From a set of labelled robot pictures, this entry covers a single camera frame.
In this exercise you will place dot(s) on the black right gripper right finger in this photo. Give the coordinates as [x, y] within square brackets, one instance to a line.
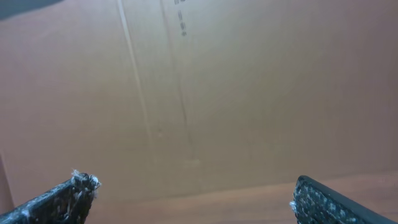
[315, 203]

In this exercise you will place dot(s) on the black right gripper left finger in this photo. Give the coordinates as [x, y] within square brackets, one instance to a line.
[66, 203]

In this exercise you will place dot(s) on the brown cardboard wall panel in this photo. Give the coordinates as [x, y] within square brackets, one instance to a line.
[170, 98]

